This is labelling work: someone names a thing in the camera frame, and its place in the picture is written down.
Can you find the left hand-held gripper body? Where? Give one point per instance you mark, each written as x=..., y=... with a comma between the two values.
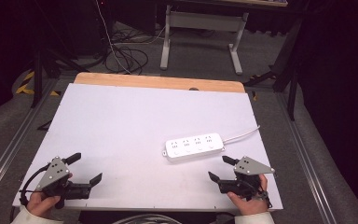
x=53, y=175

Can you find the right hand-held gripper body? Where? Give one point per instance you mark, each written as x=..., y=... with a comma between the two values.
x=248, y=168

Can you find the person's left hand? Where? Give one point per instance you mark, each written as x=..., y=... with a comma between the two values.
x=40, y=202

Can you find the person's right hand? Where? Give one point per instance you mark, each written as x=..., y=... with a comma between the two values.
x=250, y=205

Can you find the white power strip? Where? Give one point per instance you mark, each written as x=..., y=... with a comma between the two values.
x=194, y=146

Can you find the white table board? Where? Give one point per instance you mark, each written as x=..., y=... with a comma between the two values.
x=130, y=130

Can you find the yellow black floor tape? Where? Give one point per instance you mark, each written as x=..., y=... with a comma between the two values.
x=24, y=88

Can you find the black metal stand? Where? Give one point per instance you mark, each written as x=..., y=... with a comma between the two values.
x=292, y=84
x=38, y=74

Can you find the wooden table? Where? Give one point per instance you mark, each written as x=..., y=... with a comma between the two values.
x=155, y=81

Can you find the aluminium floor rail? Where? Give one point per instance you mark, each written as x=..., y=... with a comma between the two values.
x=304, y=155
x=15, y=140

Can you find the white metal desk frame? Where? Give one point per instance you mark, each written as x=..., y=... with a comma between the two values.
x=202, y=20

